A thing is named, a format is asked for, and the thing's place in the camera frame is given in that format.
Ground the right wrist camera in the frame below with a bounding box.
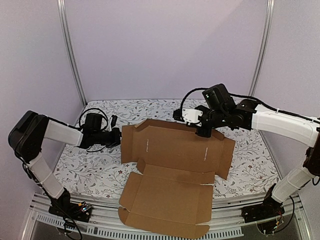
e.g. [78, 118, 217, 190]
[173, 108, 203, 127]

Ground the aluminium corner post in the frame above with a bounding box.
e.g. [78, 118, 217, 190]
[57, 0, 87, 106]
[248, 0, 275, 97]

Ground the left aluminium corner post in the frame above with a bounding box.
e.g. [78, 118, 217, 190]
[57, 0, 87, 106]

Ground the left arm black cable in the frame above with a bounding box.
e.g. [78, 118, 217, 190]
[78, 107, 112, 153]

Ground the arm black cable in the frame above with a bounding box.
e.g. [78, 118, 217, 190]
[181, 87, 320, 125]
[78, 107, 112, 153]

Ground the floral patterned table mat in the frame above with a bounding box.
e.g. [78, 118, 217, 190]
[54, 99, 280, 200]

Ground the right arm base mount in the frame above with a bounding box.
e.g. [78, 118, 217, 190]
[241, 193, 285, 235]

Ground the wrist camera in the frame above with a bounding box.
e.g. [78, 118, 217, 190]
[173, 108, 203, 127]
[110, 115, 118, 128]

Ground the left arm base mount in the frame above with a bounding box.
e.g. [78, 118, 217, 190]
[48, 193, 93, 223]

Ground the aluminium front rail frame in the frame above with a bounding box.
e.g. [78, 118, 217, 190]
[22, 188, 312, 240]

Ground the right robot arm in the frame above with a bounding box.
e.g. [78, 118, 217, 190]
[182, 98, 320, 218]

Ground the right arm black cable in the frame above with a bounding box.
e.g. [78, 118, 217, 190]
[181, 87, 320, 125]

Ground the right aluminium corner post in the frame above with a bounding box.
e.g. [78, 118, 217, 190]
[248, 0, 275, 97]

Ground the brown cardboard box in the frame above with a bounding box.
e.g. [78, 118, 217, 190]
[118, 119, 236, 239]

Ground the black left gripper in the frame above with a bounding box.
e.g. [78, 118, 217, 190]
[93, 127, 130, 148]

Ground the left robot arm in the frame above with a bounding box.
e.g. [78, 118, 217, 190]
[8, 110, 122, 217]

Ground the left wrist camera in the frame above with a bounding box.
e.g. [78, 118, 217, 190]
[110, 115, 118, 128]

